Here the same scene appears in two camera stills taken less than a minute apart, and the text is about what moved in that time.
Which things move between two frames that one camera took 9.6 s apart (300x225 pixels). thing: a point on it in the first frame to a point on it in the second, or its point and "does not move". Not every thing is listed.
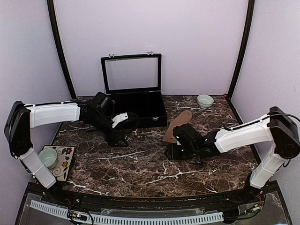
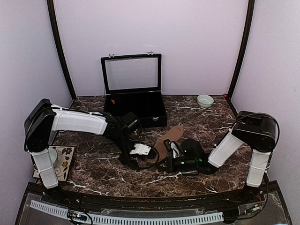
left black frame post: (61, 48) does not move
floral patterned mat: (64, 154) does not move
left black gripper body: (108, 136) to (126, 159)
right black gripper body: (188, 153) to (189, 164)
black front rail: (203, 201) does not move
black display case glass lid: (131, 73) does not move
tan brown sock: (184, 117) to (161, 152)
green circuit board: (77, 216) does not move
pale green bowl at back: (205, 101) does not move
